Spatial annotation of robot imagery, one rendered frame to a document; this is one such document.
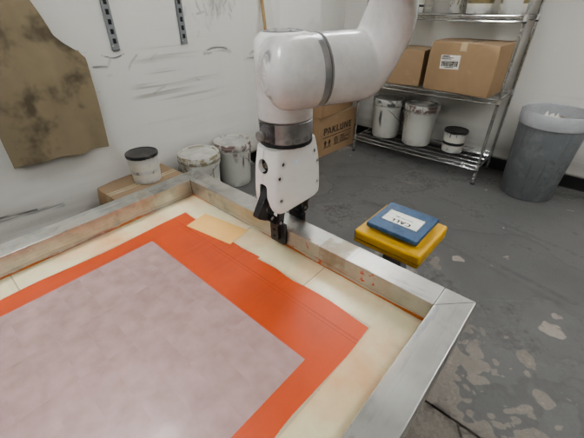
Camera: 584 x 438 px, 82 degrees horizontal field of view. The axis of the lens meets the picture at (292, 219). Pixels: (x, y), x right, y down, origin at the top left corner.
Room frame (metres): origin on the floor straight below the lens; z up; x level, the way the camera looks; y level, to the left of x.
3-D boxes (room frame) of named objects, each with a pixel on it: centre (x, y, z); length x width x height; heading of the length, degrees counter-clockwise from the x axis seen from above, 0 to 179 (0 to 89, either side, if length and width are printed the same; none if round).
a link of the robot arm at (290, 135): (0.46, 0.01, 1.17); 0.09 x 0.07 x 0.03; 138
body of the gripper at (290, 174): (0.46, 0.01, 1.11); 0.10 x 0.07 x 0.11; 138
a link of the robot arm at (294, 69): (0.42, 0.00, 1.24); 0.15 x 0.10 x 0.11; 25
